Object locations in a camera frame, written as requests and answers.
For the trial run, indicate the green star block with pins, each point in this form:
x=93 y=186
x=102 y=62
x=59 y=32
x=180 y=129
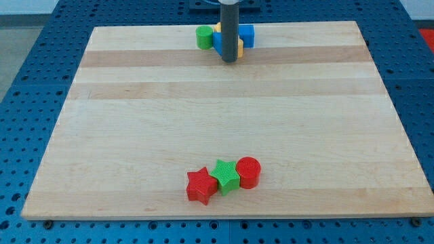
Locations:
x=226 y=174

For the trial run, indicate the red cylinder block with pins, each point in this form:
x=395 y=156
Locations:
x=249 y=170

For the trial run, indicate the red star block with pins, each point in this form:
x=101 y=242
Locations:
x=201 y=186

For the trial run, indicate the light wooden board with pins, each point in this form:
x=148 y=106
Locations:
x=147 y=106

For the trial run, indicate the yellow block front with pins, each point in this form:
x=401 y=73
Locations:
x=240 y=48

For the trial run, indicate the yellow block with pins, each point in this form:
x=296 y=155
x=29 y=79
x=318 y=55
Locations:
x=217 y=27
x=240 y=48

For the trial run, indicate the blue block left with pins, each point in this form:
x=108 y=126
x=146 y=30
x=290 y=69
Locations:
x=217 y=42

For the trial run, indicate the green cylinder block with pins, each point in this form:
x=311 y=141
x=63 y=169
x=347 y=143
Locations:
x=204 y=37

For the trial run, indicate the yellow block rear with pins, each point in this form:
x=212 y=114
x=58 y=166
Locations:
x=217 y=27

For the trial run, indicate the blue cube block right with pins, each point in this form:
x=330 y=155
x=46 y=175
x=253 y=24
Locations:
x=247 y=35

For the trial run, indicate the grey cylindrical robot end-effector rod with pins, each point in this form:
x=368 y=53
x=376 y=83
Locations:
x=229 y=22

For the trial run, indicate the blue perforated table plate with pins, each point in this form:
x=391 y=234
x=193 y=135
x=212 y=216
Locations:
x=31 y=106

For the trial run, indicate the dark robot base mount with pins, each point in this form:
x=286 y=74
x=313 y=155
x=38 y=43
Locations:
x=205 y=5

